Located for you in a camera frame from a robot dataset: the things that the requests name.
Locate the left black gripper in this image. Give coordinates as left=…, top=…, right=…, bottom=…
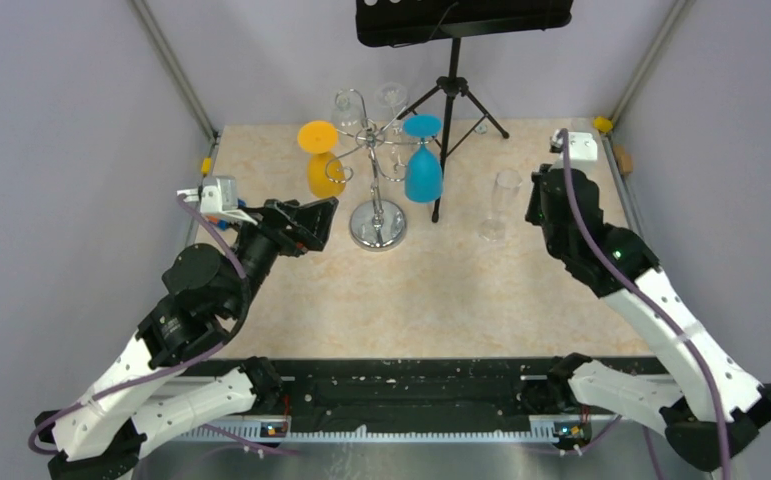
left=226, top=196, right=341, bottom=318

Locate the orange wine glass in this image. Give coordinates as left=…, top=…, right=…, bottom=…
left=297, top=120, right=346, bottom=199

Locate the clear flute glass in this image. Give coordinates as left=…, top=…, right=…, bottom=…
left=479, top=169, right=522, bottom=242

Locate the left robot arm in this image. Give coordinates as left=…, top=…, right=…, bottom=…
left=28, top=197, right=339, bottom=479

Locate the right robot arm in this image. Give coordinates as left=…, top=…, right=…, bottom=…
left=524, top=164, right=771, bottom=472

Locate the chrome wine glass rack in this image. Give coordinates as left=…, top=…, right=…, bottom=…
left=337, top=88, right=421, bottom=252

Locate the blue wine glass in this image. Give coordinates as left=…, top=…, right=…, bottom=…
left=403, top=114, right=443, bottom=204

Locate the orange and blue toy car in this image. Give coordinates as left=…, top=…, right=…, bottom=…
left=211, top=213, right=243, bottom=231

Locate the clear glass back left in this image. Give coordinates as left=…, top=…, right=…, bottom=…
left=331, top=90, right=366, bottom=135

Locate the clear glass back right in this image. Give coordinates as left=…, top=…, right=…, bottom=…
left=375, top=82, right=408, bottom=130

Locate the black music stand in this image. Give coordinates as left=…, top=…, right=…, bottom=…
left=355, top=0, right=574, bottom=224

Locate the yellow corner clamp right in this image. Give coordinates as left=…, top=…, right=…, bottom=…
left=592, top=116, right=614, bottom=134

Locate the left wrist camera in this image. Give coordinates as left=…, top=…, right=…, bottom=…
left=176, top=176, right=257, bottom=225

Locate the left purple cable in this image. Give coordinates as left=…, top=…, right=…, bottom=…
left=27, top=192, right=300, bottom=458

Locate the purple cable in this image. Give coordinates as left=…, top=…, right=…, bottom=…
left=553, top=129, right=734, bottom=480
left=27, top=192, right=300, bottom=458

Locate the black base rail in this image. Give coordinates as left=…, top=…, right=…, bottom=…
left=179, top=357, right=658, bottom=445

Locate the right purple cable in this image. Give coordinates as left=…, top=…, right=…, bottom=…
left=553, top=129, right=734, bottom=480

